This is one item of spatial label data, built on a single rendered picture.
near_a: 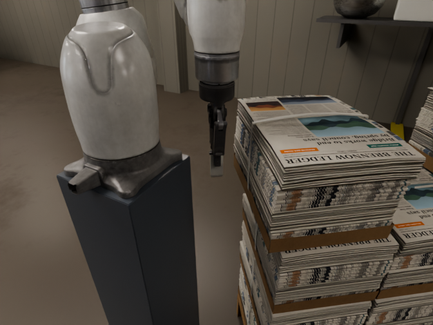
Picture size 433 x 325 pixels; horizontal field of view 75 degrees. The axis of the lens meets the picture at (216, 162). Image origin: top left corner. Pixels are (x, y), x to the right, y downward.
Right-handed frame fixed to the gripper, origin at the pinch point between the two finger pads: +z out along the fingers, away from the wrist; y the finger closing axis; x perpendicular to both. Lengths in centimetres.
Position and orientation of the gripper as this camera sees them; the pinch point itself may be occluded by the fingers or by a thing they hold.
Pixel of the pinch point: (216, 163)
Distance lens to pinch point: 69.1
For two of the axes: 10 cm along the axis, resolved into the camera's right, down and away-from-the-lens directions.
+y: -1.4, -5.1, 8.5
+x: -9.9, 0.7, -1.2
